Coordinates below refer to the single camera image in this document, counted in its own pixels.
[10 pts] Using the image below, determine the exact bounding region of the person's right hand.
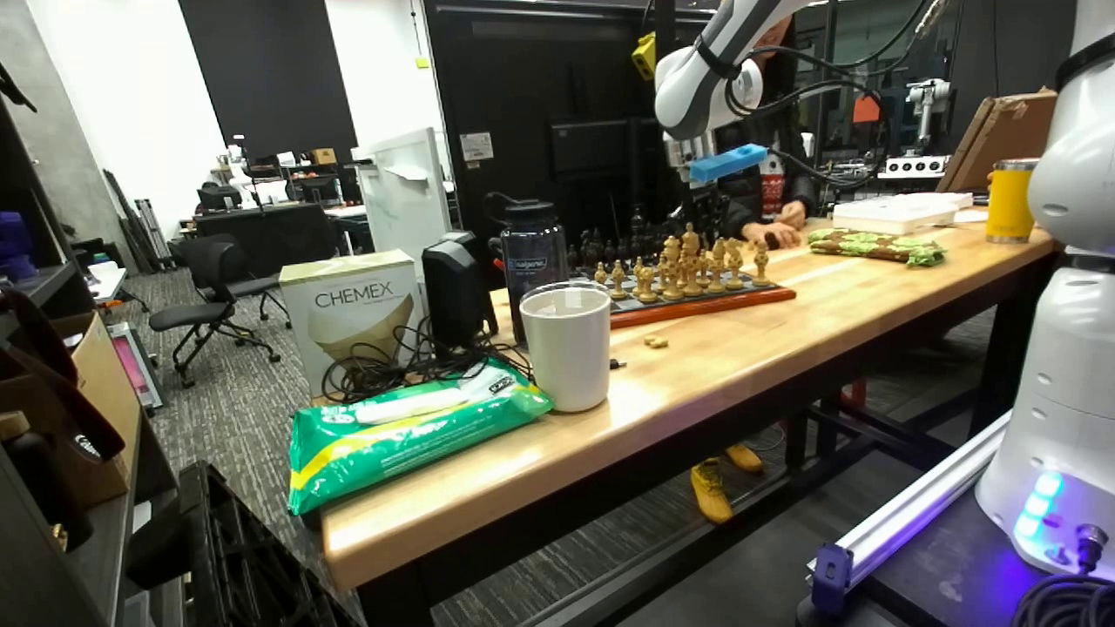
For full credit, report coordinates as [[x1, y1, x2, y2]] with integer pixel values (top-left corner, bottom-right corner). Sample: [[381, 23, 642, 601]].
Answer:
[[737, 215, 805, 249]]

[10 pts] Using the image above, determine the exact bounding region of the white paper cup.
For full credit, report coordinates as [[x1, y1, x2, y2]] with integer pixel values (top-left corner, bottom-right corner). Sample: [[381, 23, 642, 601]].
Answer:
[[516, 277, 618, 418]]

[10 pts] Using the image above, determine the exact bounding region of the black office chair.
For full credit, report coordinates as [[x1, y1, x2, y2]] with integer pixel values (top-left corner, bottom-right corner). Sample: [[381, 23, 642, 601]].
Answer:
[[145, 226, 296, 389]]

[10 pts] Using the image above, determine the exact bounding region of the white power strip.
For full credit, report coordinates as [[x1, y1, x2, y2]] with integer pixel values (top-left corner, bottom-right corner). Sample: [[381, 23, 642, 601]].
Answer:
[[876, 151, 952, 184]]

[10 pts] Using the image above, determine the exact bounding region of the yellow hanging tag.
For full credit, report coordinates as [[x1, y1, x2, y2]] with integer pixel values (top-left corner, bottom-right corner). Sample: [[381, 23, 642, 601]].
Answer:
[[632, 29, 661, 82]]

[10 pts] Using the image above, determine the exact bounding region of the green brown oven mitt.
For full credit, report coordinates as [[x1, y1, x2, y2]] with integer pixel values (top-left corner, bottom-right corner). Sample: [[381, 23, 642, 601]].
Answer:
[[805, 226, 898, 263], [870, 234, 949, 273]]

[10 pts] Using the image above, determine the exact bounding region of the wooden chessboard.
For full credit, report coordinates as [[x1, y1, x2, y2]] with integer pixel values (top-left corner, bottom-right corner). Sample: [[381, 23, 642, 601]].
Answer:
[[575, 268, 801, 334]]

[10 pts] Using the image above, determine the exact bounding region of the white board panel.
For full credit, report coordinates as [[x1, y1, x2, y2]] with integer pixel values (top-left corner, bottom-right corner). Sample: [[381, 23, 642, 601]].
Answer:
[[351, 125, 457, 268]]

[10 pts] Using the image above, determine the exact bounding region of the coiled black cable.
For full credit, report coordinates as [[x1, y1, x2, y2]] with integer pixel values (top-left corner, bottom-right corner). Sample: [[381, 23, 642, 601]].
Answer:
[[316, 339, 410, 409]]

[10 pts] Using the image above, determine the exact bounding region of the yellow shoe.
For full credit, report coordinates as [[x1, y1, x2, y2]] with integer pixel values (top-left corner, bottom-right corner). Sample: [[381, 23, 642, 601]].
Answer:
[[725, 440, 771, 477], [685, 458, 737, 527]]

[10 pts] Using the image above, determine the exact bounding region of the green wipes pack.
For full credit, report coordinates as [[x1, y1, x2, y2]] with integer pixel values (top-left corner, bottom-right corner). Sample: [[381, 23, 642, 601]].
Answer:
[[282, 356, 553, 518]]

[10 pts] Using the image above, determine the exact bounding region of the person in black puffer jacket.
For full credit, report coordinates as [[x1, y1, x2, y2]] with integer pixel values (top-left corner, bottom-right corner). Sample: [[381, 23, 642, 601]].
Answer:
[[754, 137, 819, 220]]

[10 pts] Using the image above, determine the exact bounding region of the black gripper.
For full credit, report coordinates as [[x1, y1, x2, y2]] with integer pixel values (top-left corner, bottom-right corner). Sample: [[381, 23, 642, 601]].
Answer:
[[677, 169, 749, 241]]

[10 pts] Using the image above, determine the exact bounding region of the brown cardboard box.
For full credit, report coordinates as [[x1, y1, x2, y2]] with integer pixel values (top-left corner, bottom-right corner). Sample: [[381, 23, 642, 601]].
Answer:
[[67, 310, 145, 498]]

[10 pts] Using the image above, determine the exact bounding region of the wooden framed board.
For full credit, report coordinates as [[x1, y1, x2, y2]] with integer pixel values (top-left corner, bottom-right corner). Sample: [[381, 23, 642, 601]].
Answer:
[[936, 88, 1064, 194]]

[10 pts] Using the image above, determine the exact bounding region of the dark background desk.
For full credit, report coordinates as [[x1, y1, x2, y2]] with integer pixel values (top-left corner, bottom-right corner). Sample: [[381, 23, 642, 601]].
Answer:
[[186, 137, 375, 273]]

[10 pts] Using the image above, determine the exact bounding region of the black cable coil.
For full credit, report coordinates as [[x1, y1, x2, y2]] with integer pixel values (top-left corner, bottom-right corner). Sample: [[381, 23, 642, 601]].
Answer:
[[1015, 572, 1115, 627]]

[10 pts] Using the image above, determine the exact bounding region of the white Chemex filter box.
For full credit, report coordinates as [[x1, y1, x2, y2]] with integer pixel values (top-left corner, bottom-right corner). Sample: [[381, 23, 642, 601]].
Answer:
[[274, 246, 427, 395]]

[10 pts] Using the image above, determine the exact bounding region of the black plastic crate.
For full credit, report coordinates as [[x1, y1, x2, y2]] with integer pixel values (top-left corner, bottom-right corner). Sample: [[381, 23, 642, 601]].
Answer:
[[121, 458, 359, 627]]

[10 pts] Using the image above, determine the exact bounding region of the paper label on partition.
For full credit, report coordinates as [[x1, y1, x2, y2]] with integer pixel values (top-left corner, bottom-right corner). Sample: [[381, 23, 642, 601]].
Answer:
[[457, 130, 499, 166]]

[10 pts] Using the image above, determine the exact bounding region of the pink white flat pack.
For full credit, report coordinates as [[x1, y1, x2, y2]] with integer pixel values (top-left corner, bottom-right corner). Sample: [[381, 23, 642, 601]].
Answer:
[[104, 318, 168, 414]]

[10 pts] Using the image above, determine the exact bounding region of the black partition panel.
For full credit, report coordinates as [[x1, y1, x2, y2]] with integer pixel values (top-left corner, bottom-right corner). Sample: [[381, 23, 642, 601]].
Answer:
[[424, 0, 699, 259]]

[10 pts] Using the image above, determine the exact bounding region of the yellow cup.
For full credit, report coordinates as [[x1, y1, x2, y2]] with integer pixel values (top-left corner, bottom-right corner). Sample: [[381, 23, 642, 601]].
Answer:
[[982, 157, 1041, 246]]

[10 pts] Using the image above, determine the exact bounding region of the white plastic box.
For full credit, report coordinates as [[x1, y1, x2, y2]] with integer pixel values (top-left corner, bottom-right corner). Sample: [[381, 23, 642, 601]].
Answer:
[[830, 188, 974, 241]]

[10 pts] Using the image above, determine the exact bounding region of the black coffee grinder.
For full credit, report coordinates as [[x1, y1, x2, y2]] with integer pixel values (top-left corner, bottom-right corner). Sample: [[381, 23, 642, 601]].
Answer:
[[417, 230, 499, 366]]

